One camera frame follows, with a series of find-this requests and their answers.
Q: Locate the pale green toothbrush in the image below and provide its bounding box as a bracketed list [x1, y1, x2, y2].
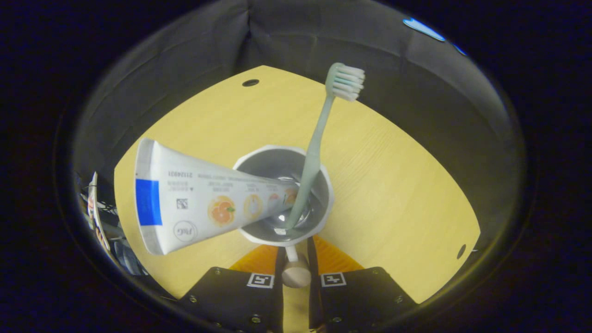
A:
[284, 62, 366, 230]

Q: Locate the white toothpaste tube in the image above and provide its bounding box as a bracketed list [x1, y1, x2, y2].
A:
[134, 138, 299, 256]

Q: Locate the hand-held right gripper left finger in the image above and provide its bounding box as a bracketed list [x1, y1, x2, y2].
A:
[178, 245, 286, 333]

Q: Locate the light wooden desktop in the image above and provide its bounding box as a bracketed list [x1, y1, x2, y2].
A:
[114, 65, 481, 333]

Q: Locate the white cup with wooden handle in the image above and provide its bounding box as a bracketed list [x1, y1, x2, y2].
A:
[233, 145, 334, 288]

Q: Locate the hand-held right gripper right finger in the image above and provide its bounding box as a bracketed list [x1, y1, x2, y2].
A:
[308, 236, 419, 333]

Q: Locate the black backdrop cloth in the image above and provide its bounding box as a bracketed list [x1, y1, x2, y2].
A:
[74, 0, 523, 278]

